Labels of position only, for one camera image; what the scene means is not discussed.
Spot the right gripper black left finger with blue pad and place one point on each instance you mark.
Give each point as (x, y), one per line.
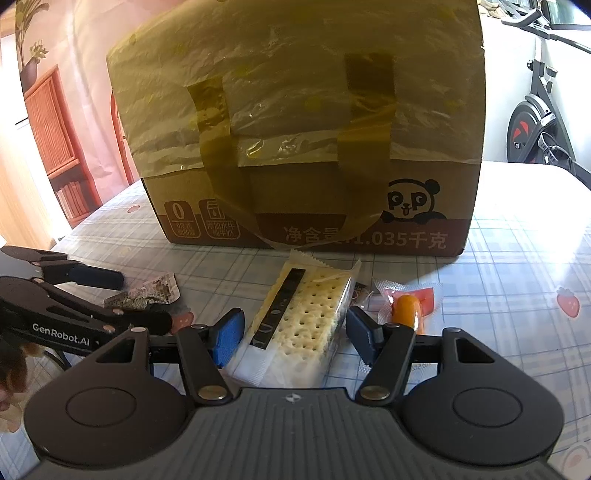
(133, 396)

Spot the plaid strawberry tablecloth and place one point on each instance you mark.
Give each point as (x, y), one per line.
(521, 285)

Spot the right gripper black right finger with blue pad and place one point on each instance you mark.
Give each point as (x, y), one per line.
(454, 395)

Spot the black exercise bike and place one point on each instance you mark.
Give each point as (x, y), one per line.
(537, 132)

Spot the orange sausage in wrapper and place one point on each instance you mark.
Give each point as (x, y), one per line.
(408, 305)

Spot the printed room backdrop cloth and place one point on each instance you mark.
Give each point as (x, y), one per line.
(61, 49)

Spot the cracker packet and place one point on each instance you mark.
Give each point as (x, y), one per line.
(291, 340)

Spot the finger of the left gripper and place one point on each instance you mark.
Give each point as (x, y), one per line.
(134, 318)
(55, 268)

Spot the cardboard box with yellow liner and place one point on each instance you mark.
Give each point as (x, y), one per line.
(324, 125)

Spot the dark patterned snack wrapper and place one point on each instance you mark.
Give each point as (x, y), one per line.
(162, 290)

